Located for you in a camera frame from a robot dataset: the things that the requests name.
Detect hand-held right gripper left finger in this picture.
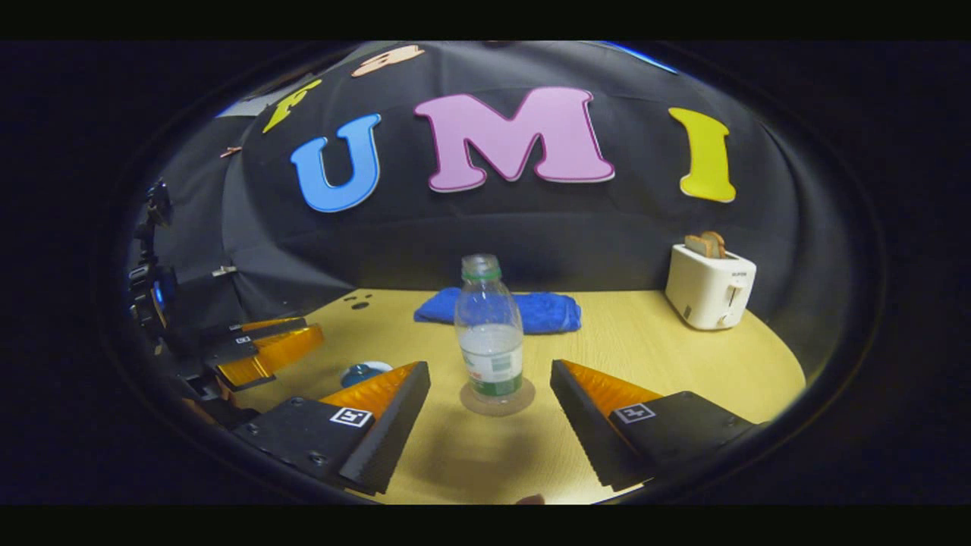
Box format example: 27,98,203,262
231,361,432,497

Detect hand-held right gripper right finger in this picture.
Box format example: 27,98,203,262
550,359,759,492

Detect round brown coaster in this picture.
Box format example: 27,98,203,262
460,377,536,417

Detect clear plastic water bottle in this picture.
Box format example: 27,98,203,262
454,253,525,403

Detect blue folded towel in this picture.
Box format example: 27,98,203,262
413,287,583,335

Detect white toaster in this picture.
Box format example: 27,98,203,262
665,243,757,331

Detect black backdrop cloth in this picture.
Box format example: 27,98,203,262
144,42,850,380

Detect toast slices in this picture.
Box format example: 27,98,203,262
684,231,727,259

